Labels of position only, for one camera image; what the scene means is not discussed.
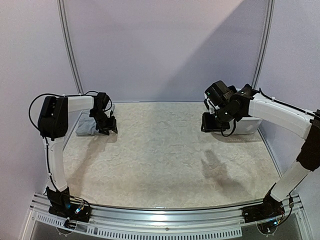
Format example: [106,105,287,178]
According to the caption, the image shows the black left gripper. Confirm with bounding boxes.
[90,110,117,135]

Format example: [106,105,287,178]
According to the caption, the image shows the grey t-shirt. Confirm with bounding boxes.
[75,105,115,137]

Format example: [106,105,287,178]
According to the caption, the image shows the black garment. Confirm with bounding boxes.
[228,84,259,102]

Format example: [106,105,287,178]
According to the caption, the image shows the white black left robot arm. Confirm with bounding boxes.
[35,92,118,196]

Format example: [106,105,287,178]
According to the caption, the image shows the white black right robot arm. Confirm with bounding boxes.
[201,80,320,218]

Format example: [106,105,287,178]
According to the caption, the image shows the translucent white laundry basket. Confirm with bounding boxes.
[204,94,263,135]

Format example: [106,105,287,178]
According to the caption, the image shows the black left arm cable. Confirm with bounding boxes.
[28,90,113,186]

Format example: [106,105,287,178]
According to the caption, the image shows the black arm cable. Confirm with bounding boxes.
[258,87,316,118]
[28,90,113,186]

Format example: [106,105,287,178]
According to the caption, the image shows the aluminium right corner post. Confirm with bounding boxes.
[251,0,275,89]

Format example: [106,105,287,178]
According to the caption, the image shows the aluminium corner post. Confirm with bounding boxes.
[57,0,84,94]
[251,0,275,89]

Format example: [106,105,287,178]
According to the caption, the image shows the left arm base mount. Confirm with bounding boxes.
[46,187,92,223]

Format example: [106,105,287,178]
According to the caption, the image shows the aluminium front rail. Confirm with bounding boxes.
[22,194,313,240]

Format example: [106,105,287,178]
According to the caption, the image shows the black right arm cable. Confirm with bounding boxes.
[258,87,316,118]

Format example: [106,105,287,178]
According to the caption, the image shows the aluminium left corner post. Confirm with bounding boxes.
[57,0,84,94]

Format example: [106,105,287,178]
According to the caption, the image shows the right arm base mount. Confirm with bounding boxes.
[241,200,285,223]

